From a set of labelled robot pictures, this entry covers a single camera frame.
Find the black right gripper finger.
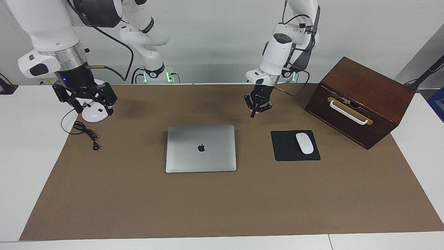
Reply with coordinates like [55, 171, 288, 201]
[97, 83, 118, 117]
[52, 84, 84, 114]

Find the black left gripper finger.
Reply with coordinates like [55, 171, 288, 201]
[244, 94, 256, 118]
[255, 101, 273, 117]

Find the grey laptop with apple logo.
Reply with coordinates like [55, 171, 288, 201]
[165, 125, 237, 174]

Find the white desk lamp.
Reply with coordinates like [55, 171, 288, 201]
[71, 79, 112, 123]

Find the black mouse pad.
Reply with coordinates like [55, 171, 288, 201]
[271, 130, 321, 162]

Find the white computer mouse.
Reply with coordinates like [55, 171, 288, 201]
[296, 133, 314, 155]

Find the black clamp base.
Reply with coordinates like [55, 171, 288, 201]
[0, 74, 18, 95]

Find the brown table mat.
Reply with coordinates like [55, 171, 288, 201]
[19, 83, 444, 241]

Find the dark brown wooden box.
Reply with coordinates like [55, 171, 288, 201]
[305, 57, 416, 150]

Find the black stand pole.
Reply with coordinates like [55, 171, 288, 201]
[404, 55, 444, 91]

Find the blue crate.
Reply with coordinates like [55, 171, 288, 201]
[427, 87, 444, 123]

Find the black lamp power cable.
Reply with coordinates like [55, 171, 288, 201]
[61, 105, 100, 151]

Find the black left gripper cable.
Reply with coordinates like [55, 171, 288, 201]
[274, 68, 310, 97]

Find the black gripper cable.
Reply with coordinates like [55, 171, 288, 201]
[85, 21, 134, 82]
[274, 68, 310, 97]

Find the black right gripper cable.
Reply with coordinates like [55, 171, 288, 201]
[85, 21, 134, 82]

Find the white box handle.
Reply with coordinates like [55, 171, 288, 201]
[329, 100, 369, 125]

